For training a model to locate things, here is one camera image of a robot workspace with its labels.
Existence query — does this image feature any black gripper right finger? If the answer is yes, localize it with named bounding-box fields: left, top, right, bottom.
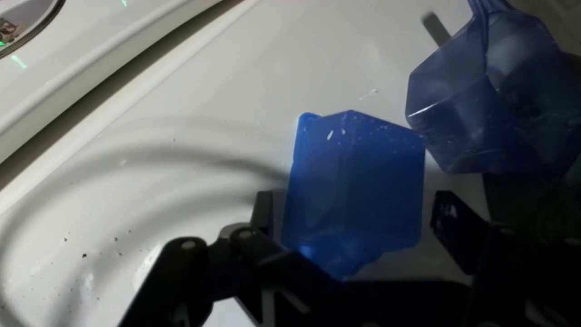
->
left=429, top=189, right=581, bottom=327

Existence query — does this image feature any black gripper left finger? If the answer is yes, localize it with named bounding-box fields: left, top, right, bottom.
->
left=119, top=189, right=364, bottom=327

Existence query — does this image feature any small solid blue cup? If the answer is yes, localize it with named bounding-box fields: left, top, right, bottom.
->
left=281, top=109, right=428, bottom=279

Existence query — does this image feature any translucent blue handled scoop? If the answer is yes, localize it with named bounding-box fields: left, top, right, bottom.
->
left=404, top=0, right=581, bottom=181

